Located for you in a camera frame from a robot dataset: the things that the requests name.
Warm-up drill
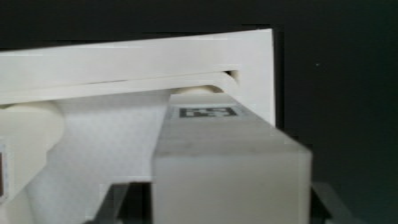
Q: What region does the white desk top tray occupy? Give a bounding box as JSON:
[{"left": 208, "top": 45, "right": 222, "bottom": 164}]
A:
[{"left": 0, "top": 29, "right": 275, "bottom": 224}]

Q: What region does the white leg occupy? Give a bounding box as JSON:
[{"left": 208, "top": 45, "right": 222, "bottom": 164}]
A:
[
  {"left": 151, "top": 93, "right": 312, "bottom": 224},
  {"left": 0, "top": 102, "right": 65, "bottom": 203}
]

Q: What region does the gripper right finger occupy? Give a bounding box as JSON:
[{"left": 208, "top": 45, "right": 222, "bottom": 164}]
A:
[{"left": 309, "top": 182, "right": 355, "bottom": 224}]

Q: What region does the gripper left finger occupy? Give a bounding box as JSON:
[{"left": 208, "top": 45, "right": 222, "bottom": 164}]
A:
[{"left": 85, "top": 182, "right": 153, "bottom": 224}]

